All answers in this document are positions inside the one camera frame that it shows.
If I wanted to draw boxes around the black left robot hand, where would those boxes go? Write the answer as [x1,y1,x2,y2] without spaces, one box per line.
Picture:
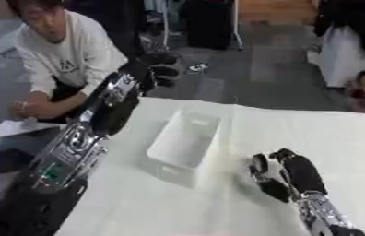
[87,51,186,138]

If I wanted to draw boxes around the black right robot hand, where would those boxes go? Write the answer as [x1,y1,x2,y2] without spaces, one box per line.
[247,147,330,204]

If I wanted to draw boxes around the white open box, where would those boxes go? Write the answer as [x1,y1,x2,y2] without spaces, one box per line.
[138,108,225,188]

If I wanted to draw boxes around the person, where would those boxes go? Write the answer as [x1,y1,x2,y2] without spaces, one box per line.
[5,0,131,124]
[306,0,365,115]

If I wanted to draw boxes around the white metal stand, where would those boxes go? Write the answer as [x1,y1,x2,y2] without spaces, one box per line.
[229,0,246,52]

